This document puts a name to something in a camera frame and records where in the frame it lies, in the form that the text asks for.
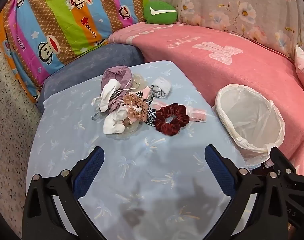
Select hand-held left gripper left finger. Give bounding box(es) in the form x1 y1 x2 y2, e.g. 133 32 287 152
22 146 105 240

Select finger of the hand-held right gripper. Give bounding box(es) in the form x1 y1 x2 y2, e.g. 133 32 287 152
269 146 304 228

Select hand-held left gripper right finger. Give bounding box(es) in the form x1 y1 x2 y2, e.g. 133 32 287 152
204 144 290 240

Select white lined trash bin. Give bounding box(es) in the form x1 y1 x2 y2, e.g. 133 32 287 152
215 84 285 166

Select sheer beige beaded cloth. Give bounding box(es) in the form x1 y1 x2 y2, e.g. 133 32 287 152
117 74 148 140

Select light blue palm print cloth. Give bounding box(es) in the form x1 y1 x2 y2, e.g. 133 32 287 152
26 60 251 240

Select pink cloth piece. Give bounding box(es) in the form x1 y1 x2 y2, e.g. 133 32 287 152
152 101 207 122

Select dark red velvet scrunchie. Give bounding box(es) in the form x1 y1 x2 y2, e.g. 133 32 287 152
154 104 190 136

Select beige pink scrunchie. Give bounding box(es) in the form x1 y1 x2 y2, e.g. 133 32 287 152
124 94 149 125

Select leopard print scrunchie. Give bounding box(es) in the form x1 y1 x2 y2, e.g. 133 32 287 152
136 91 157 127

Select white socks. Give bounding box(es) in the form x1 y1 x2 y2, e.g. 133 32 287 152
91 79 140 120

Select grey rolled sock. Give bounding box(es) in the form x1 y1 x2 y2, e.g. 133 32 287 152
151 78 172 99

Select purple crumpled cloth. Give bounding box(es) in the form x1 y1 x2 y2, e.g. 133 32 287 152
101 65 132 113

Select pink blanket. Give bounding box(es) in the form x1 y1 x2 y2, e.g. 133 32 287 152
108 21 304 178

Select blue grey cushion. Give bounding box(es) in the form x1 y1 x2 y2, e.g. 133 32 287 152
36 42 145 114

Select colourful monkey-print pillow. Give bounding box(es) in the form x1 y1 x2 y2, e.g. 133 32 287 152
0 0 152 104

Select floral beige blanket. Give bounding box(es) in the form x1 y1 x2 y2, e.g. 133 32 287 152
146 0 304 60

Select green cushion with white mark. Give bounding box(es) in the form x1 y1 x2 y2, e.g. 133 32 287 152
143 0 178 25

